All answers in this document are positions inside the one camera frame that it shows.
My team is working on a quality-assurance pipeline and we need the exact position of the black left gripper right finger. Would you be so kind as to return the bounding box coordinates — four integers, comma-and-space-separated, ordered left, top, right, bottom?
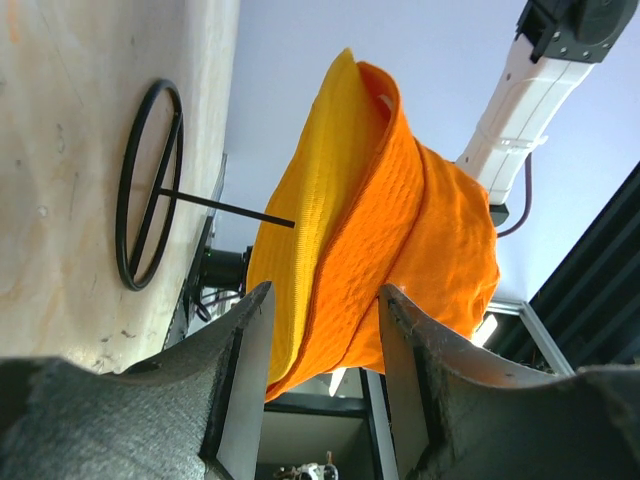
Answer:
379, 285, 639, 479

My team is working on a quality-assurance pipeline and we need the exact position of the black wire hat stand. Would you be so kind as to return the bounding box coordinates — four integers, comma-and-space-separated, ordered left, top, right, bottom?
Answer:
114, 78, 296, 293

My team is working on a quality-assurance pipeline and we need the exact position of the orange bucket hat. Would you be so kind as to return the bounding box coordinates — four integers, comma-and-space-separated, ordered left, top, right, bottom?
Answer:
266, 62, 500, 400

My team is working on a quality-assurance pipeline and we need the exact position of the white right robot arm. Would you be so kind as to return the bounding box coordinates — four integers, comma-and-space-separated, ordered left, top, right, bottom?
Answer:
456, 0, 639, 226

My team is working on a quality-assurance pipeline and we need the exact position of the aluminium frame rail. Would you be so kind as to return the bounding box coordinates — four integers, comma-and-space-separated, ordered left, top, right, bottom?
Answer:
488, 299, 574, 376

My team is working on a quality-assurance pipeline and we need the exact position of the yellow bucket hat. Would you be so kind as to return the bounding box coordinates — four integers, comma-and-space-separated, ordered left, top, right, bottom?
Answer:
247, 49, 369, 384

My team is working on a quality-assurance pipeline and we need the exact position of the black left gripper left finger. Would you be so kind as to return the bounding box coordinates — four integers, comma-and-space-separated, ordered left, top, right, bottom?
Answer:
1, 282, 275, 479

